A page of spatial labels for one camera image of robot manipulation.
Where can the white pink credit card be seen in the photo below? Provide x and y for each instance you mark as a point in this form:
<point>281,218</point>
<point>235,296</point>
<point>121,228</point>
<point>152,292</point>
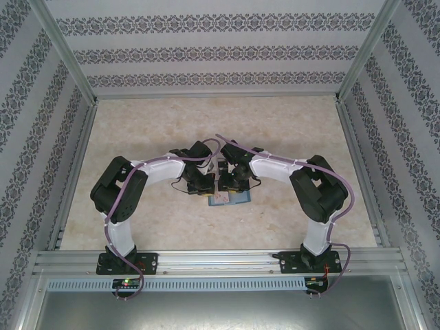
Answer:
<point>221,197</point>

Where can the teal leather card holder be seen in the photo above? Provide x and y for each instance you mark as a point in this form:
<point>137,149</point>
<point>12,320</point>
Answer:
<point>242,200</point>

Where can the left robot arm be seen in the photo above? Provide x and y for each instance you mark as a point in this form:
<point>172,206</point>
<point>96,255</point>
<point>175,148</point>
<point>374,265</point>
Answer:
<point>161,172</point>

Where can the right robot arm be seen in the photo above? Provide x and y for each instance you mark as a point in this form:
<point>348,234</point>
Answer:
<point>271,168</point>

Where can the grey metal sheet panel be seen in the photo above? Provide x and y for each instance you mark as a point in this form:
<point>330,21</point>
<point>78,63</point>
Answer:
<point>220,313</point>

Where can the small controller board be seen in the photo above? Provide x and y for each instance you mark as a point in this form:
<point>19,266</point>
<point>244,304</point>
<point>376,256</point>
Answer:
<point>127,283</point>
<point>316,282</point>

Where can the aluminium mounting rail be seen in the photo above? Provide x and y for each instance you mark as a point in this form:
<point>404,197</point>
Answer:
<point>213,261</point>

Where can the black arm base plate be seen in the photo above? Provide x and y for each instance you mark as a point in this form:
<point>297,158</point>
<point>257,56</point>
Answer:
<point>148,263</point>
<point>288,263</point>

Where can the aluminium side rail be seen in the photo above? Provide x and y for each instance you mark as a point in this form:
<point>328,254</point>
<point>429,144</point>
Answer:
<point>75,172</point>
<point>361,172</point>

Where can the aluminium frame post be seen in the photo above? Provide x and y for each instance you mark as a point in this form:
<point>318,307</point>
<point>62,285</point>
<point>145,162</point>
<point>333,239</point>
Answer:
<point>65,51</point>
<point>365,51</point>

